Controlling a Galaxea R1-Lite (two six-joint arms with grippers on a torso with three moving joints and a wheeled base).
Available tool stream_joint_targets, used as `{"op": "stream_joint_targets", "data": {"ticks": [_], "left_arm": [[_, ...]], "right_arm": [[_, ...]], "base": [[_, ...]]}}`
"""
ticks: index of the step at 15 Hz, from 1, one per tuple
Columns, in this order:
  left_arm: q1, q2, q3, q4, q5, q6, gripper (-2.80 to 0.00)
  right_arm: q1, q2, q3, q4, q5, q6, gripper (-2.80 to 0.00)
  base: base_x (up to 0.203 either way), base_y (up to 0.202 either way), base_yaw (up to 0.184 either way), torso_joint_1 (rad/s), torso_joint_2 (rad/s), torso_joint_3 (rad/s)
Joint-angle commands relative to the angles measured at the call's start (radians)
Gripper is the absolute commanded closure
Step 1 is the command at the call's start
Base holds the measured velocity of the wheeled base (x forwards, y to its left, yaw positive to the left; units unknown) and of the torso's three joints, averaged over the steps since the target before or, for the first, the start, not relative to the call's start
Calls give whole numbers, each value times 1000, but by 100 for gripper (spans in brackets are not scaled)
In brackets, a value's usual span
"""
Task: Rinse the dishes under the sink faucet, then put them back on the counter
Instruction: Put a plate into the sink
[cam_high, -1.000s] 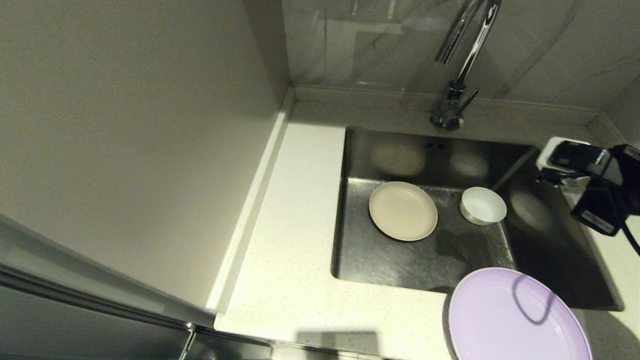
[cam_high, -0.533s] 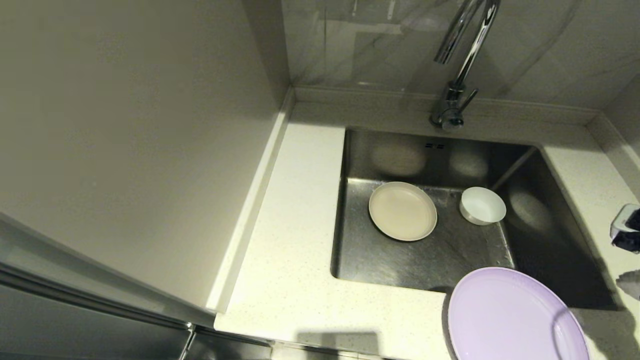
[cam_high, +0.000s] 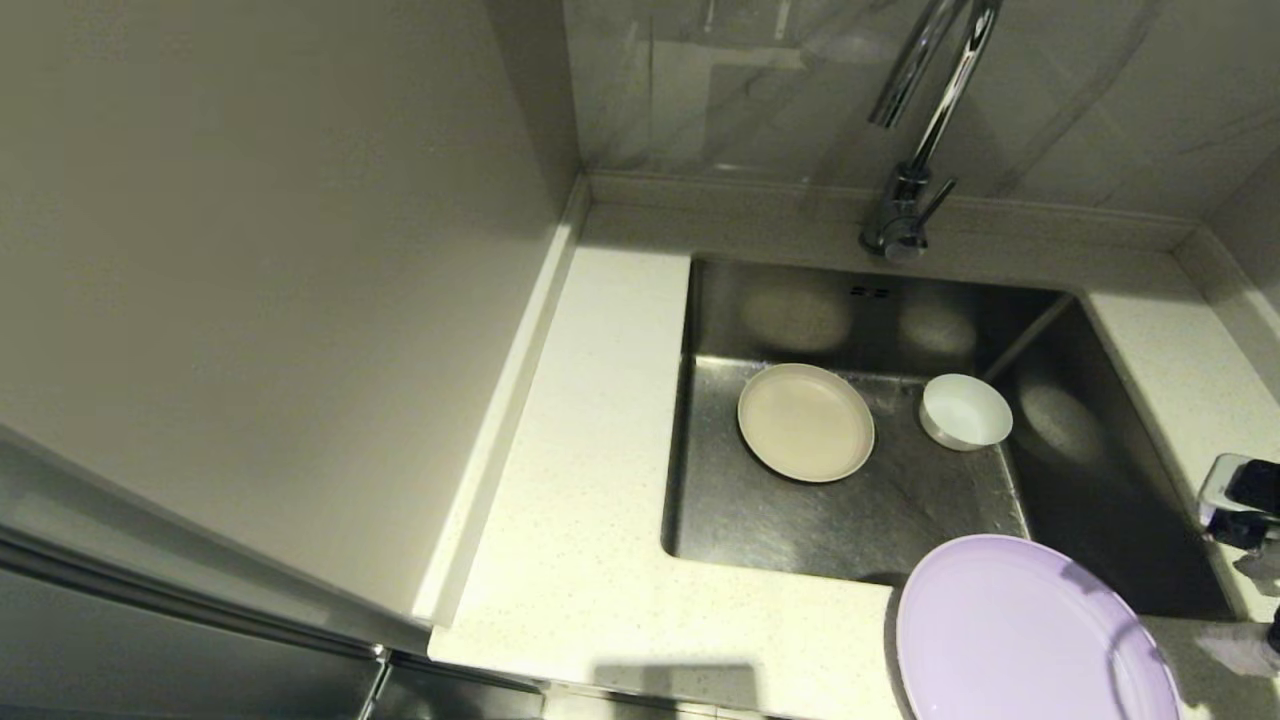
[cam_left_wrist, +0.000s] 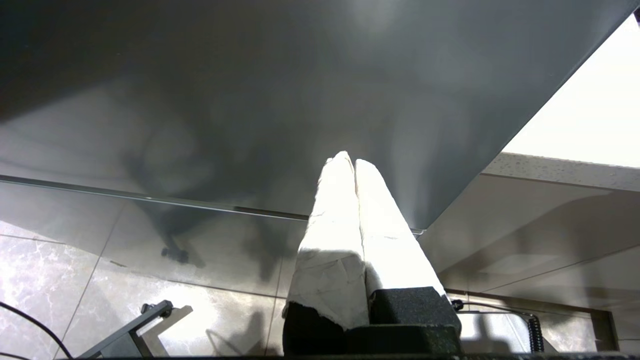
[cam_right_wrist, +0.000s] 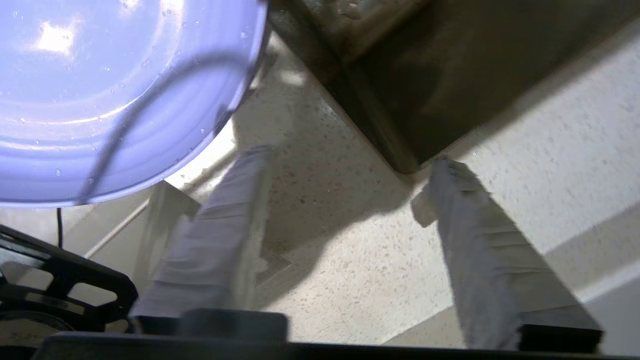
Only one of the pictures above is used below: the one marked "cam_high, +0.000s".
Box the grey metal cabinet front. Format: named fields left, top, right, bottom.
left=0, top=430, right=546, bottom=720

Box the stainless steel sink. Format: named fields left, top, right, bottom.
left=660, top=252, right=1249, bottom=623

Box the beige round plate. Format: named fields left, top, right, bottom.
left=737, top=362, right=876, bottom=484

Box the chrome gooseneck faucet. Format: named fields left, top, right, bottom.
left=860, top=0, right=1005, bottom=263

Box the lilac round plate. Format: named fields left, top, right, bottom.
left=895, top=534, right=1183, bottom=720

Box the small white bowl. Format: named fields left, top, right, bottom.
left=920, top=373, right=1015, bottom=452

